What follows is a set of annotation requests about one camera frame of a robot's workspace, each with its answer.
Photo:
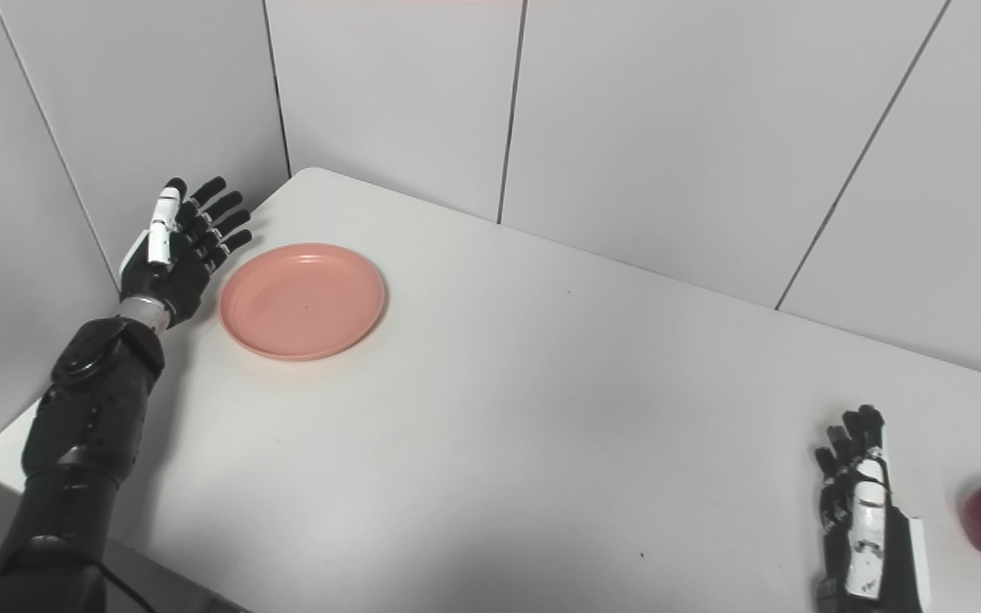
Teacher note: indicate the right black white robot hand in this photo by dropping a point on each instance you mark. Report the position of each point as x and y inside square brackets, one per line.
[869, 545]

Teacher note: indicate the pink round plate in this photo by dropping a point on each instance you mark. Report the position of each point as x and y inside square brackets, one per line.
[303, 302]

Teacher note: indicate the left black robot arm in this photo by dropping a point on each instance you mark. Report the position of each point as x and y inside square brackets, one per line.
[86, 443]

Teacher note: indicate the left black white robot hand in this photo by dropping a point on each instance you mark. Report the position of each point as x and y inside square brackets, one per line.
[175, 268]

